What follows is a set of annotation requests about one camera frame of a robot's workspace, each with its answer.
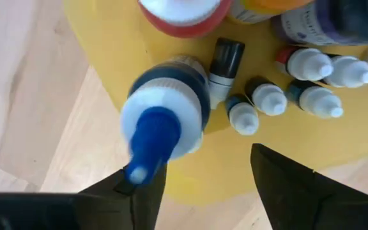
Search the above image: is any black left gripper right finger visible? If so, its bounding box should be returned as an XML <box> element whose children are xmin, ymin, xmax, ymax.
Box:
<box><xmin>250</xmin><ymin>142</ymin><xmax>368</xmax><ymax>230</ymax></box>

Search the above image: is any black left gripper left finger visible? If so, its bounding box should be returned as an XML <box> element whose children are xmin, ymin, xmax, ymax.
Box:
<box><xmin>0</xmin><ymin>164</ymin><xmax>168</xmax><ymax>230</ymax></box>

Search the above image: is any small white-capped coloring bottle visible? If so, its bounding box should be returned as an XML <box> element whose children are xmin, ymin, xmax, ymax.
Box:
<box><xmin>225</xmin><ymin>94</ymin><xmax>260</xmax><ymax>137</ymax></box>
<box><xmin>208</xmin><ymin>37</ymin><xmax>246</xmax><ymax>111</ymax></box>
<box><xmin>286</xmin><ymin>79</ymin><xmax>344</xmax><ymax>119</ymax></box>
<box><xmin>321</xmin><ymin>53</ymin><xmax>368</xmax><ymax>89</ymax></box>
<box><xmin>275</xmin><ymin>46</ymin><xmax>334</xmax><ymax>82</ymax></box>
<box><xmin>244</xmin><ymin>75</ymin><xmax>289</xmax><ymax>117</ymax></box>

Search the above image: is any blue food coloring bottle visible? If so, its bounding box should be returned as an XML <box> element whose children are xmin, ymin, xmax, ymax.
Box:
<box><xmin>119</xmin><ymin>54</ymin><xmax>212</xmax><ymax>186</ymax></box>

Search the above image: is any orange-red food coloring bottle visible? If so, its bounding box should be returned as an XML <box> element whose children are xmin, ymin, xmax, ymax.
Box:
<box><xmin>138</xmin><ymin>0</ymin><xmax>234</xmax><ymax>39</ymax></box>

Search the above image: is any yellow plastic bin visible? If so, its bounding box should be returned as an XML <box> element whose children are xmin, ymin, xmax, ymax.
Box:
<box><xmin>63</xmin><ymin>0</ymin><xmax>368</xmax><ymax>205</ymax></box>

